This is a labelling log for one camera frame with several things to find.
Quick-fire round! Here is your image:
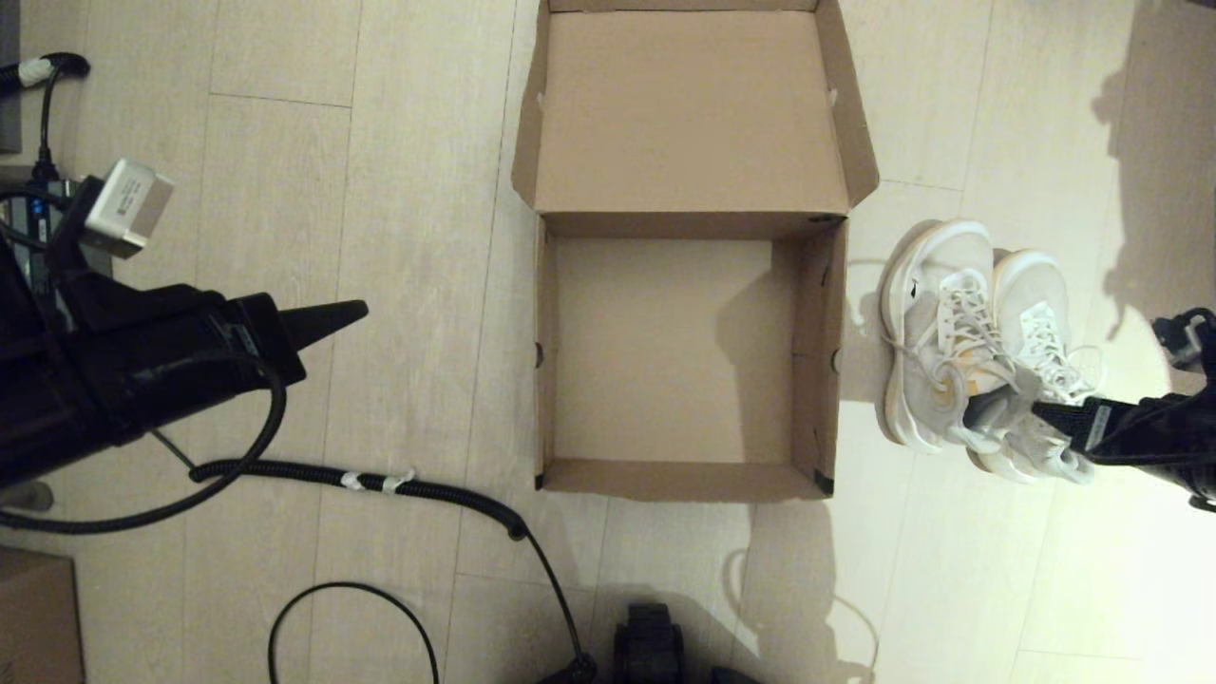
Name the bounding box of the white mesh lace-up sneaker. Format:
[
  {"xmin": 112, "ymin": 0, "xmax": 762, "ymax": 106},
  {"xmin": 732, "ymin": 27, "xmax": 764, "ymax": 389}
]
[
  {"xmin": 879, "ymin": 218, "xmax": 1022, "ymax": 455},
  {"xmin": 969, "ymin": 249, "xmax": 1105, "ymax": 485}
]

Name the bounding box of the brown cardboard shoe box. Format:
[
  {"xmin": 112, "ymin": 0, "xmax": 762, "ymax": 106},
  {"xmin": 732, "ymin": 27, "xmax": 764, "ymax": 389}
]
[{"xmin": 511, "ymin": 0, "xmax": 880, "ymax": 503}]

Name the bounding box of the plain brown cardboard box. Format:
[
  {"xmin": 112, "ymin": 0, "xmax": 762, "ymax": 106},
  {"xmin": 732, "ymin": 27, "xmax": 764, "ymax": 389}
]
[{"xmin": 0, "ymin": 546, "xmax": 85, "ymax": 684}]

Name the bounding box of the grey power supply unit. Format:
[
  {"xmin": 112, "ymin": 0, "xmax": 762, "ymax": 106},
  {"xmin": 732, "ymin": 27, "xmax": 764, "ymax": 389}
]
[{"xmin": 5, "ymin": 179, "xmax": 82, "ymax": 286}]

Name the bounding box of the dark grey panel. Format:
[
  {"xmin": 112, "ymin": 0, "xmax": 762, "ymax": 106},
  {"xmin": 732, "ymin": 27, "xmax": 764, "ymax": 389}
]
[{"xmin": 0, "ymin": 0, "xmax": 20, "ymax": 153}]

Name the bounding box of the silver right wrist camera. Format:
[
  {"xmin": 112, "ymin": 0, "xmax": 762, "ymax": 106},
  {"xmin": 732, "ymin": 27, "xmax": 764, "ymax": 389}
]
[{"xmin": 1152, "ymin": 309, "xmax": 1216, "ymax": 371}]

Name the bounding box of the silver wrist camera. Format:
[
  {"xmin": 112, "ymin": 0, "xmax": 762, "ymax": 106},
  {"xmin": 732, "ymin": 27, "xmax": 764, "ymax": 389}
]
[
  {"xmin": 1152, "ymin": 309, "xmax": 1216, "ymax": 371},
  {"xmin": 84, "ymin": 159, "xmax": 175, "ymax": 259}
]

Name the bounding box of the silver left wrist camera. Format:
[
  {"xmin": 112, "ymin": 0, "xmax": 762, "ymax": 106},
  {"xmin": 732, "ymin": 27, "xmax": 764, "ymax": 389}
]
[{"xmin": 84, "ymin": 159, "xmax": 175, "ymax": 259}]

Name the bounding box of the black coiled cable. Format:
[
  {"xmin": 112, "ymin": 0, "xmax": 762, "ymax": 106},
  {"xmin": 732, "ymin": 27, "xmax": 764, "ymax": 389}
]
[{"xmin": 150, "ymin": 427, "xmax": 598, "ymax": 683}]

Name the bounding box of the thin black cable loop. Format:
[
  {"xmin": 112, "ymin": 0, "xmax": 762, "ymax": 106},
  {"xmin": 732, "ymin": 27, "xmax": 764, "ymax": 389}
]
[{"xmin": 268, "ymin": 581, "xmax": 440, "ymax": 684}]

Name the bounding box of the black cable with white tape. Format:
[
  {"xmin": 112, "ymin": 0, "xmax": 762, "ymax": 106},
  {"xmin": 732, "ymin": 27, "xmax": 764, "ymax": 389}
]
[{"xmin": 0, "ymin": 52, "xmax": 91, "ymax": 181}]

